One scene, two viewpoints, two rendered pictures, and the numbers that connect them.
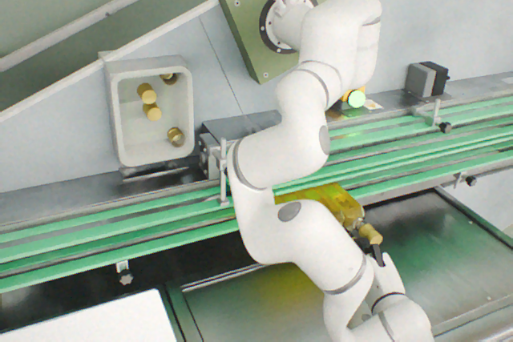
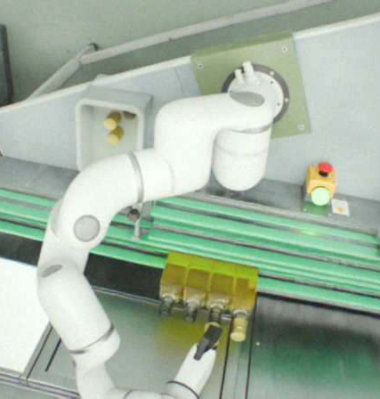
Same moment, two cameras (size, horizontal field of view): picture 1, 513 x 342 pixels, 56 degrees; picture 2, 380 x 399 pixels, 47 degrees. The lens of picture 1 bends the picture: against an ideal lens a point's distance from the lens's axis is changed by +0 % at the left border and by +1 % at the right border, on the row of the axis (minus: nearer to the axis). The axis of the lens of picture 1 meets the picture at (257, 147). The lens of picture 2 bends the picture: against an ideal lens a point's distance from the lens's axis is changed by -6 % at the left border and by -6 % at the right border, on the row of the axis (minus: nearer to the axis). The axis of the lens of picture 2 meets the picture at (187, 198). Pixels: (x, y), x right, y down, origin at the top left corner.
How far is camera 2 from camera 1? 0.54 m
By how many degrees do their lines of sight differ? 28
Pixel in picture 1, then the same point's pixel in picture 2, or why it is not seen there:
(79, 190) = (52, 176)
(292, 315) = (141, 353)
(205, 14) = (181, 67)
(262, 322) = not seen: hidden behind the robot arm
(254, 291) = (132, 319)
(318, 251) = (50, 312)
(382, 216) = (313, 318)
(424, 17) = not seen: outside the picture
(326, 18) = (167, 115)
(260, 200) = (62, 250)
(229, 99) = not seen: hidden behind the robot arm
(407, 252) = (301, 362)
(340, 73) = (173, 170)
